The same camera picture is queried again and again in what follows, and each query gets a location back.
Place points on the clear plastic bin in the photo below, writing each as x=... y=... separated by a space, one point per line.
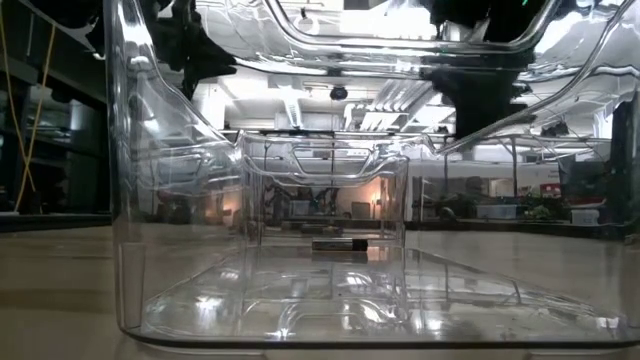
x=200 y=300

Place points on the black overhead camera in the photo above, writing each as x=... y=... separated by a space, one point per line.
x=338 y=93

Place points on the red sign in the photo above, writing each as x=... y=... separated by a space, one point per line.
x=550 y=189

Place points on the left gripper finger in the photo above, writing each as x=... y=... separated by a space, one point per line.
x=191 y=80

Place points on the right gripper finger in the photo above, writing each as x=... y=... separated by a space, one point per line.
x=477 y=120

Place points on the white storage box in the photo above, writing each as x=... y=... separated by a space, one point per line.
x=497 y=211

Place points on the green plant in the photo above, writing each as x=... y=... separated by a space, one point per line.
x=539 y=213

